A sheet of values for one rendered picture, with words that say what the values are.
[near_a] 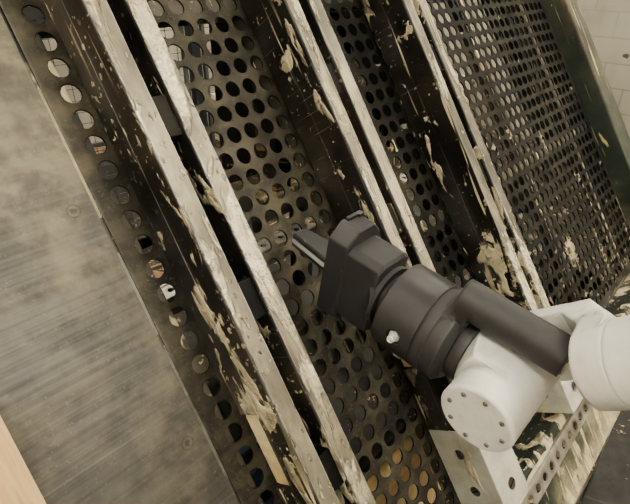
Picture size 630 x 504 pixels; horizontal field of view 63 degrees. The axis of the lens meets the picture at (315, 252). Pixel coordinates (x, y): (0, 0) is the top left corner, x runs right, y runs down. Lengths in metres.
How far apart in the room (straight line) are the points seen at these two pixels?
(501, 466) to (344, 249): 0.38
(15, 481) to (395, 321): 0.32
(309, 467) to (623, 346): 0.29
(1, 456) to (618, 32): 5.22
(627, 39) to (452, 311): 4.92
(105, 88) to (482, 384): 0.41
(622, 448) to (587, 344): 1.88
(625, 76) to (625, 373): 4.97
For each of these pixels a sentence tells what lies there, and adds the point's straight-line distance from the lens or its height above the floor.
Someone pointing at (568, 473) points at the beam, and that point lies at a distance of 0.95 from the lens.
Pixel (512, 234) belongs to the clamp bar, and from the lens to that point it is 0.85.
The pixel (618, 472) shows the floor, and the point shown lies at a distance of 2.20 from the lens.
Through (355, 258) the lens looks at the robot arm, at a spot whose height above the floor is 1.29.
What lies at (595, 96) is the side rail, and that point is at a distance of 1.47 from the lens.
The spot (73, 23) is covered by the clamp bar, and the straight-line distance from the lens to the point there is 0.54.
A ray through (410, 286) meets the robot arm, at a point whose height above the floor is 1.28.
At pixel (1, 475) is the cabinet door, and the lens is 0.47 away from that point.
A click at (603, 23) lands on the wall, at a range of 5.39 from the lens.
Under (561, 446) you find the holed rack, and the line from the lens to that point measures 0.92.
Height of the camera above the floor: 1.53
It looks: 29 degrees down
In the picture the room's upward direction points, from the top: straight up
